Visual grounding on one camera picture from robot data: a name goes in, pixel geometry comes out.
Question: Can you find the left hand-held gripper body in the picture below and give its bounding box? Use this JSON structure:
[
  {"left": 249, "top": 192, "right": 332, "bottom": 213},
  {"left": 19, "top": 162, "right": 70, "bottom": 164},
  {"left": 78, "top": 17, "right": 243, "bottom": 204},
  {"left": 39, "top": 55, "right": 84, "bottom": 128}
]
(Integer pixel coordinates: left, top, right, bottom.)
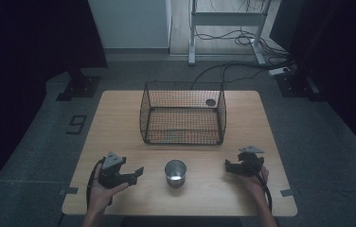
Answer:
[{"left": 98, "top": 151, "right": 131, "bottom": 190}]

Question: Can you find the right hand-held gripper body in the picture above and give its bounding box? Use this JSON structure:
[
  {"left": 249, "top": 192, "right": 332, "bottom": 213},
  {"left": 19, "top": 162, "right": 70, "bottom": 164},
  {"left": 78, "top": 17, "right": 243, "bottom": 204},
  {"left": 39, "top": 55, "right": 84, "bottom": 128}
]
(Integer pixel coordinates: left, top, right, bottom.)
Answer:
[{"left": 237, "top": 145, "right": 266, "bottom": 178}]

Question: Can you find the person's right hand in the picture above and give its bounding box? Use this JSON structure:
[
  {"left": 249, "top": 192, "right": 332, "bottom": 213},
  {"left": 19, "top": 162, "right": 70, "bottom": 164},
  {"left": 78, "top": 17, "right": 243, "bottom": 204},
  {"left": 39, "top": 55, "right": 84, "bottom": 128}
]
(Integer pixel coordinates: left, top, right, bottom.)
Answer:
[{"left": 240, "top": 166, "right": 270, "bottom": 203}]

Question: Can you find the person's left hand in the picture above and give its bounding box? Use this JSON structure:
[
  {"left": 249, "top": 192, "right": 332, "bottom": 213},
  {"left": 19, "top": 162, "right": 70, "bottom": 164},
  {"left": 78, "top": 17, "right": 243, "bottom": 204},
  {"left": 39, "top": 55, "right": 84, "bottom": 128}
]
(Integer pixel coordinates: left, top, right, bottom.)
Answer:
[{"left": 87, "top": 181, "right": 130, "bottom": 219}]

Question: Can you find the metal cup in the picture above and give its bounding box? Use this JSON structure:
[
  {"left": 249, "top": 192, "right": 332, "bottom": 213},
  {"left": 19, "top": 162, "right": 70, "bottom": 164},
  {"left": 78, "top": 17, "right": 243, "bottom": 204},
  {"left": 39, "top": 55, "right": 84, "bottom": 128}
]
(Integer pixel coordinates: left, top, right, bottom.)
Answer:
[{"left": 164, "top": 159, "right": 187, "bottom": 189}]

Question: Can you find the person's dark clothing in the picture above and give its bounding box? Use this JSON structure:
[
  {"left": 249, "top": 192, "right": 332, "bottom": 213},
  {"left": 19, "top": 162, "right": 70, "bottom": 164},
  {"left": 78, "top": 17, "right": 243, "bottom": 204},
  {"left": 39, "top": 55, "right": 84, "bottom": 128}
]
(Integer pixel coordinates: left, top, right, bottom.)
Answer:
[{"left": 119, "top": 216, "right": 242, "bottom": 227}]

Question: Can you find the black stand base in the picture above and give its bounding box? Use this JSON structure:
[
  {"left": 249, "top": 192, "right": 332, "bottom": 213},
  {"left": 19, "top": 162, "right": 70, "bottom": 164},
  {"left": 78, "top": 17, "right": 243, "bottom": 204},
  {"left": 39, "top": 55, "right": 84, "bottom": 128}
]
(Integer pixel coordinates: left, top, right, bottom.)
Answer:
[
  {"left": 55, "top": 67, "right": 102, "bottom": 102},
  {"left": 275, "top": 71, "right": 326, "bottom": 102}
]

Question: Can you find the white power strip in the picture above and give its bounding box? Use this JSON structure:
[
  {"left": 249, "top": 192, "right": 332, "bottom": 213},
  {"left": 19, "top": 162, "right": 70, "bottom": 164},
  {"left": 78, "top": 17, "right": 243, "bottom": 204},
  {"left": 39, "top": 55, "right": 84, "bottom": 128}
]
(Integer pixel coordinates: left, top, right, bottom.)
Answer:
[{"left": 268, "top": 66, "right": 293, "bottom": 78}]

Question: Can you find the dark curtain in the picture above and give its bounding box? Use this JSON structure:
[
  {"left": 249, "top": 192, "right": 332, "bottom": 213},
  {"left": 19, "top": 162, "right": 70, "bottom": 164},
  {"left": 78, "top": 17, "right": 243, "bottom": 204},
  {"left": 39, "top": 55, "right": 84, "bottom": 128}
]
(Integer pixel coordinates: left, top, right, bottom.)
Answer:
[
  {"left": 288, "top": 0, "right": 356, "bottom": 159},
  {"left": 0, "top": 0, "right": 109, "bottom": 209}
]

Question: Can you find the white cabinet panel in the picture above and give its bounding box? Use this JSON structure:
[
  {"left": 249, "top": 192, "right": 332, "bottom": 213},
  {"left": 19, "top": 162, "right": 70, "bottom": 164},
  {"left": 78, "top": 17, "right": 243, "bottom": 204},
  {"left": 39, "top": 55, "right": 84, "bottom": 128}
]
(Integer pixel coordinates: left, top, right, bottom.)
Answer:
[{"left": 87, "top": 0, "right": 173, "bottom": 50}]

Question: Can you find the black monitor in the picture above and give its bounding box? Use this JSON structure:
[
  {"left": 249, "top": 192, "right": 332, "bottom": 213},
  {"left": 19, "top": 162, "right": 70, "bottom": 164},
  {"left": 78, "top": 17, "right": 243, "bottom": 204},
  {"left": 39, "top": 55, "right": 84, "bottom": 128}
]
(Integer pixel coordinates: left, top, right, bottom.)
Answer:
[{"left": 268, "top": 0, "right": 298, "bottom": 53}]

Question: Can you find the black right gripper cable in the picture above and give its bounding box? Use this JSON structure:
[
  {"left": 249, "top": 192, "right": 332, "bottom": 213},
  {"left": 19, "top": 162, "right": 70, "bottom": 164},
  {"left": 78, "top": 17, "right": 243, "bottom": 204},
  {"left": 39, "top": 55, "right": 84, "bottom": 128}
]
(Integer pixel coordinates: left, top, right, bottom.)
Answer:
[{"left": 251, "top": 162, "right": 274, "bottom": 213}]

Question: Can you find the black wire mesh basket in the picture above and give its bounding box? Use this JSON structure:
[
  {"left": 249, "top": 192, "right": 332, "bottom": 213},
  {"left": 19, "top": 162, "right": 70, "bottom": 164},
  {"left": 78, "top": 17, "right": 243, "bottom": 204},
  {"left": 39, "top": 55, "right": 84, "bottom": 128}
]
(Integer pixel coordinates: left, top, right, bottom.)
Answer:
[{"left": 139, "top": 80, "right": 227, "bottom": 147}]

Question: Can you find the long black floor cable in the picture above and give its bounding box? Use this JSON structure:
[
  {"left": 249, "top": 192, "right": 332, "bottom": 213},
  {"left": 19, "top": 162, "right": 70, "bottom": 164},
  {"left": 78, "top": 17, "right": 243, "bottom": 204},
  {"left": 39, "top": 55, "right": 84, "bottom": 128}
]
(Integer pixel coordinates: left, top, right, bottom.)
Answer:
[{"left": 190, "top": 60, "right": 295, "bottom": 91}]

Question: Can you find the tangle of black floor cables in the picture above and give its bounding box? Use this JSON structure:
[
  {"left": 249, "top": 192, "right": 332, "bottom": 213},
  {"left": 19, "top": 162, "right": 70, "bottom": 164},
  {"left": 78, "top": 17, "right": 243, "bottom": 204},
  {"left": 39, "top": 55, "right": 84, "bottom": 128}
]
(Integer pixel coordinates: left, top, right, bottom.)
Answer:
[{"left": 194, "top": 27, "right": 292, "bottom": 61}]

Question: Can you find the white desk frame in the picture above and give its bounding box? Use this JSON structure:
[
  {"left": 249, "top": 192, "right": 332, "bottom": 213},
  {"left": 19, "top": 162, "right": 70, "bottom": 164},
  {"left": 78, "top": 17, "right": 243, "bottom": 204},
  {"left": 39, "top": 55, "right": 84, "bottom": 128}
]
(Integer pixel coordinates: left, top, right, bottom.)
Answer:
[{"left": 187, "top": 0, "right": 276, "bottom": 66}]

